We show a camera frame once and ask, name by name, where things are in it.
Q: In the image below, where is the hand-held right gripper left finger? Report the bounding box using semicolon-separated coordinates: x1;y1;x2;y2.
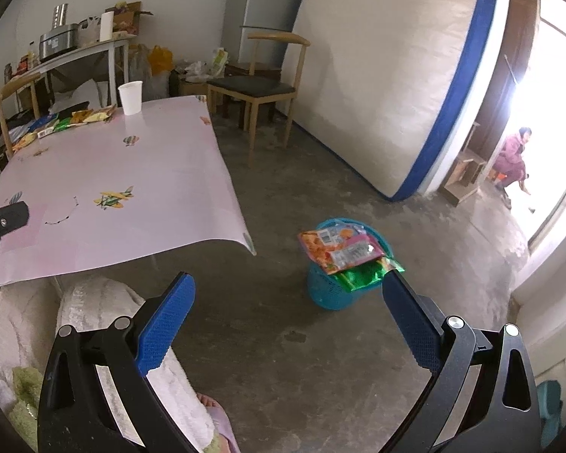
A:
37;271;196;453

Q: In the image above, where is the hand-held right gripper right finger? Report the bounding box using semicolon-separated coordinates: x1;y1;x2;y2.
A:
380;269;543;453

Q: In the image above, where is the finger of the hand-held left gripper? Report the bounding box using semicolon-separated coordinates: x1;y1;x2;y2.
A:
0;200;30;256

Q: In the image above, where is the green snack packet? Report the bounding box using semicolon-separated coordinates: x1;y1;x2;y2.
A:
335;257;405;293

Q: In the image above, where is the blue plastic bin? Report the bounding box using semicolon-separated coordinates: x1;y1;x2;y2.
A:
308;217;393;311

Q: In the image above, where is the orange snack packet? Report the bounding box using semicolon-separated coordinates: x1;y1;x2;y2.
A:
298;225;361;275

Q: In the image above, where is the purple slipper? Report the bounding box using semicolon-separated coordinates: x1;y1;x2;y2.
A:
198;394;241;453

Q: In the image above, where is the pile of small snack packets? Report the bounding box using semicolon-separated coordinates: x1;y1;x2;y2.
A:
12;106;118;152

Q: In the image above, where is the wooden chair curved back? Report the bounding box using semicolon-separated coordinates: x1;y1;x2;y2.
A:
0;73;52;177

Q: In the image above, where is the small wooden stool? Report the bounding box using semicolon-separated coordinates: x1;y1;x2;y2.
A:
446;148;488;206

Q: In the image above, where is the teal plastic object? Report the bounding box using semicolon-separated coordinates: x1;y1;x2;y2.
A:
535;380;564;453

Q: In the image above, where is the green fluffy cloth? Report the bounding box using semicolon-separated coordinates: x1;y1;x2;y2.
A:
8;365;41;441

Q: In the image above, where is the white paper cup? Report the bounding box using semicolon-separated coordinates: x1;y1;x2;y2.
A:
118;81;143;116

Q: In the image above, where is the silver rice cooker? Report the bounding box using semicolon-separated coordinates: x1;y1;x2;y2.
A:
38;23;80;62

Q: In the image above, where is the white shelf table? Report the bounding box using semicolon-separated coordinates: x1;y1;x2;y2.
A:
0;38;130;119

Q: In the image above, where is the yellow plastic bag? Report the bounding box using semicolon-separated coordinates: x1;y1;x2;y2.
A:
148;45;175;76

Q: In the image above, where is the cardboard box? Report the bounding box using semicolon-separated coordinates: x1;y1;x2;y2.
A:
105;1;154;36

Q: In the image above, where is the white mattress blue edge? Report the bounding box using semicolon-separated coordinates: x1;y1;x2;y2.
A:
292;0;510;203

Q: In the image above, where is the white plastic bag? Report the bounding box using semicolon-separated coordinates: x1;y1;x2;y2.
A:
181;47;229;83

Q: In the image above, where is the wooden chair dark seat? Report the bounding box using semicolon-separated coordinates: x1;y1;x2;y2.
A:
206;33;311;167

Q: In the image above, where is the brown wooden door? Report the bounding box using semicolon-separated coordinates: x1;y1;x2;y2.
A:
472;0;541;152

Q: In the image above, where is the grey refrigerator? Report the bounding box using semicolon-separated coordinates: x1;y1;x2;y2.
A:
238;0;317;57

